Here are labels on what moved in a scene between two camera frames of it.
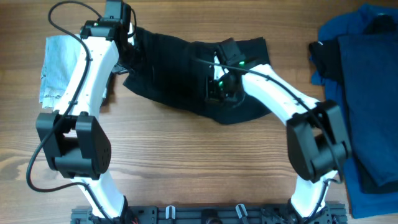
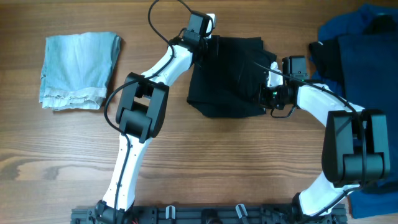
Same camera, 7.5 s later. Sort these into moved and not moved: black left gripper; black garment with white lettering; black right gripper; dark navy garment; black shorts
Moved: black shorts; black right gripper; black left gripper
Not moved: black garment with white lettering; dark navy garment
